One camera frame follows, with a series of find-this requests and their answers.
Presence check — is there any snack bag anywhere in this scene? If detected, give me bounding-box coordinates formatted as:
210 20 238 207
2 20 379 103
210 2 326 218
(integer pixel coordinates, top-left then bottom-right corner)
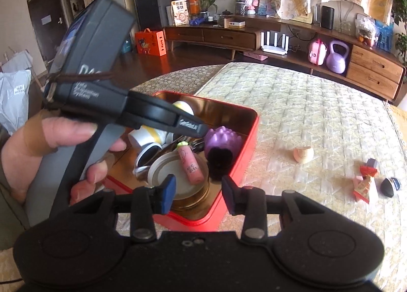
171 0 191 26

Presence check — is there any plastic bag of fruit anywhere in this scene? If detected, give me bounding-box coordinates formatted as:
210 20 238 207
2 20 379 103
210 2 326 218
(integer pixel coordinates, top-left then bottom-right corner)
354 14 377 46

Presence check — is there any picture frame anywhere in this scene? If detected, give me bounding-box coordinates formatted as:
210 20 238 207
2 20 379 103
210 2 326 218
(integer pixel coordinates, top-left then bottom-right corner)
257 0 275 16

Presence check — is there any black speaker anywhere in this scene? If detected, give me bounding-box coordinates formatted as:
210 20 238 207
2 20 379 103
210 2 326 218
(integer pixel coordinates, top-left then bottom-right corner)
321 5 335 30

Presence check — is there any small potted plant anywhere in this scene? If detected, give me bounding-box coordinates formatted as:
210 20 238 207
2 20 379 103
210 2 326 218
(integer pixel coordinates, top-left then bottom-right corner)
195 0 223 21

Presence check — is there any black mini fridge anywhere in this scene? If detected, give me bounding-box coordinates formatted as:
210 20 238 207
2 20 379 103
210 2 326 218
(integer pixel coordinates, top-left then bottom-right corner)
134 0 179 32

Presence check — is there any purple kettlebell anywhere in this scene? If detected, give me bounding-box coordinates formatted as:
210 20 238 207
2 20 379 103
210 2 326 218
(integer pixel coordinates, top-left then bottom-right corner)
326 40 347 74

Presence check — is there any cream quilted mat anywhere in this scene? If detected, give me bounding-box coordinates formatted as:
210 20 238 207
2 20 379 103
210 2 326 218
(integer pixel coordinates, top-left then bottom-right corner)
114 62 407 292

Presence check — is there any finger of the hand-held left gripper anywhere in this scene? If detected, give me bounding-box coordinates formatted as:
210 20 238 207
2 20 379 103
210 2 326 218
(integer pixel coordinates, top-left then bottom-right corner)
127 91 210 139

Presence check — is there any blue printed box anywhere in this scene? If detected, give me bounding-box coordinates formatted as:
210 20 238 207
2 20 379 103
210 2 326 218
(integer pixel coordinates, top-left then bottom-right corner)
375 19 395 52

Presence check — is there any round metal jar lid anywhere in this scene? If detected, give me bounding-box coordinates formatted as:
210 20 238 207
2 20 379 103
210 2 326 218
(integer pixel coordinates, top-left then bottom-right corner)
148 152 210 210

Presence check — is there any white plastic bottle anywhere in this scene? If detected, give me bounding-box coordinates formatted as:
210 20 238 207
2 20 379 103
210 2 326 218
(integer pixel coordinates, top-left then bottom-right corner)
127 100 196 156

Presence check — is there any pink toy case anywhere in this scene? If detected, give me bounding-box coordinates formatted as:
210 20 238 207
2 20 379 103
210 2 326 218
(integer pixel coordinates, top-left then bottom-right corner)
307 38 328 66

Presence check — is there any grey plastic bag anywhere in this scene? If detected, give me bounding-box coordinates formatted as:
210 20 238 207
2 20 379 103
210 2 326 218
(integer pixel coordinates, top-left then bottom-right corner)
0 50 34 135

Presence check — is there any orange gift box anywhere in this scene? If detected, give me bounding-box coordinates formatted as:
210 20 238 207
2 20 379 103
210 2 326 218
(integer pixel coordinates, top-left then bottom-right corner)
134 28 167 57

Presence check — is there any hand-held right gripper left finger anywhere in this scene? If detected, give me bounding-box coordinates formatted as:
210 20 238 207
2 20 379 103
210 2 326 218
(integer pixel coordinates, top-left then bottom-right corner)
71 174 177 244

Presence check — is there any white router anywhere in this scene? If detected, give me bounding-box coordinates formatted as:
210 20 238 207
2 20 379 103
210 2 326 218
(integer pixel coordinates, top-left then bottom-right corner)
260 31 289 55

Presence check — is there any red snack packet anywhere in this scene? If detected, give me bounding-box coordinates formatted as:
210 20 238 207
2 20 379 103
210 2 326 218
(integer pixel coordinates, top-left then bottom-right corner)
352 165 380 204

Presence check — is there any red tin box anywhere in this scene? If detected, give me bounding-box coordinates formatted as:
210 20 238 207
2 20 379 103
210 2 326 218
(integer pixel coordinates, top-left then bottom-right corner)
103 90 259 232

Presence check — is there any yellow woven mat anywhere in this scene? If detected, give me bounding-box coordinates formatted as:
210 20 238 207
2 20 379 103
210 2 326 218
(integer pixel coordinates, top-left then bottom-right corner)
383 101 407 140

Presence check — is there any person's left hand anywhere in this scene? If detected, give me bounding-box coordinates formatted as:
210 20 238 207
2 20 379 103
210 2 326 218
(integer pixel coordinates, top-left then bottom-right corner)
0 110 128 205

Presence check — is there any wooden tv stand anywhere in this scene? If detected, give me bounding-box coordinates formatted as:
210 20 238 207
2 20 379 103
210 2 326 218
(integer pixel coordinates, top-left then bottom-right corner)
162 14 407 103

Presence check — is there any pink tube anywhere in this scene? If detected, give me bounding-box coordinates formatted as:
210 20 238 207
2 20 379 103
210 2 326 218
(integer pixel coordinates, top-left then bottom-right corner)
176 141 205 184

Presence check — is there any dark wooden door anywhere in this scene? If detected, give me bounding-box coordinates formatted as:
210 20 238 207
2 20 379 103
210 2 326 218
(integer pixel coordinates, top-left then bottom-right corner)
27 0 69 73

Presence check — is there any pink flat box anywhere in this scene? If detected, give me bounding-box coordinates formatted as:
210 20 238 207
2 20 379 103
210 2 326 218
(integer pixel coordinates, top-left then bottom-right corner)
243 51 268 61

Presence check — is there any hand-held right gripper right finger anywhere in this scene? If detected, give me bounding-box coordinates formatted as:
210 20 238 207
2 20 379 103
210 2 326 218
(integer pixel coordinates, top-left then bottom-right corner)
222 175 322 244

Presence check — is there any purple spiky toy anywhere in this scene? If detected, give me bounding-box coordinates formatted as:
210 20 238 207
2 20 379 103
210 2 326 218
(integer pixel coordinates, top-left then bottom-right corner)
203 127 244 181

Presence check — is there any tall potted tree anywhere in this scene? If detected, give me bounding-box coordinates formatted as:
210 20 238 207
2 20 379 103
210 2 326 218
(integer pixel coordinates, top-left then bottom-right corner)
391 0 407 67

